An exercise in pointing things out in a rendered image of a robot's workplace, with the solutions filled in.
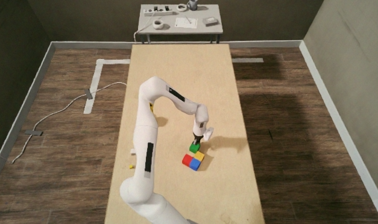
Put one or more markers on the blue cube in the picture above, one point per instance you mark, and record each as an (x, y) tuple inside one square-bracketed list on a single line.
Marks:
[(194, 164)]

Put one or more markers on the green cube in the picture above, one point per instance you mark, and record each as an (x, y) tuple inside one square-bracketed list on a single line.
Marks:
[(194, 148)]

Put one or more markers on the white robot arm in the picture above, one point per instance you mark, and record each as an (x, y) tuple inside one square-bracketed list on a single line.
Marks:
[(137, 192)]

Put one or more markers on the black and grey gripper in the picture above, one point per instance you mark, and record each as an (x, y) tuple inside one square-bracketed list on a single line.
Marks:
[(197, 139)]

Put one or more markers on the red cube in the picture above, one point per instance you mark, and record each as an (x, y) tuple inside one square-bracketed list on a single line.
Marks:
[(186, 160)]

